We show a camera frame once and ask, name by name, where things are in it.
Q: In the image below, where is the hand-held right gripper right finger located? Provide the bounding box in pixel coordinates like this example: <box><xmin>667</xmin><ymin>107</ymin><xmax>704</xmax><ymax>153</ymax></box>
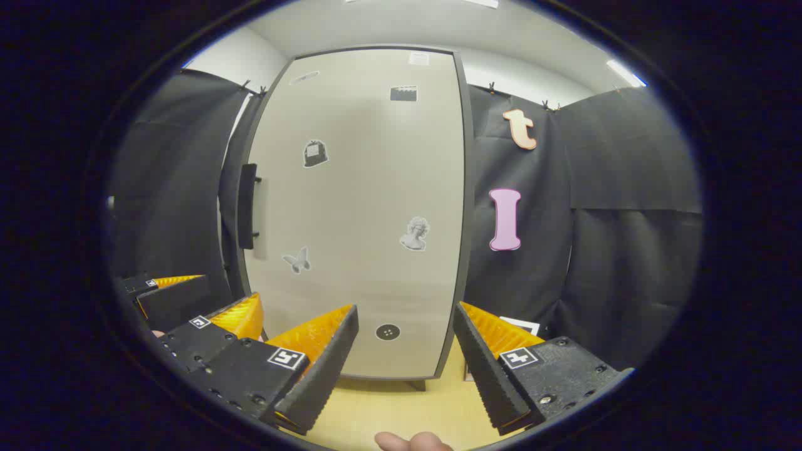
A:
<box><xmin>452</xmin><ymin>301</ymin><xmax>635</xmax><ymax>437</ymax></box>

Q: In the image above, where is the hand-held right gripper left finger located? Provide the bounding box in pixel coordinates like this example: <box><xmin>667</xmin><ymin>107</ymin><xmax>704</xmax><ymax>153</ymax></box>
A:
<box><xmin>188</xmin><ymin>304</ymin><xmax>360</xmax><ymax>436</ymax></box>

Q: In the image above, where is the black door handle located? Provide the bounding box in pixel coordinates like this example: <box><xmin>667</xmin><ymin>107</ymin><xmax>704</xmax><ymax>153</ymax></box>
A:
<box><xmin>237</xmin><ymin>163</ymin><xmax>261</xmax><ymax>251</ymax></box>

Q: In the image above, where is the beige cabinet door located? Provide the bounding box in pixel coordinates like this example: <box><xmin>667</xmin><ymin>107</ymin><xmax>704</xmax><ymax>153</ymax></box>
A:
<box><xmin>241</xmin><ymin>47</ymin><xmax>474</xmax><ymax>380</ymax></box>

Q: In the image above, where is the black backdrop cloth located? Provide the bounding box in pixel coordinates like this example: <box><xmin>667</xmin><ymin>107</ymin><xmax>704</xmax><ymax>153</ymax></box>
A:
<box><xmin>555</xmin><ymin>86</ymin><xmax>704</xmax><ymax>371</ymax></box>
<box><xmin>110</xmin><ymin>69</ymin><xmax>267</xmax><ymax>301</ymax></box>
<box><xmin>467</xmin><ymin>85</ymin><xmax>574</xmax><ymax>339</ymax></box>

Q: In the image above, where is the ceiling light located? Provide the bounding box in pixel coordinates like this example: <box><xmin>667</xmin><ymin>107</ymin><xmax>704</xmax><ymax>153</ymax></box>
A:
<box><xmin>607</xmin><ymin>59</ymin><xmax>647</xmax><ymax>88</ymax></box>

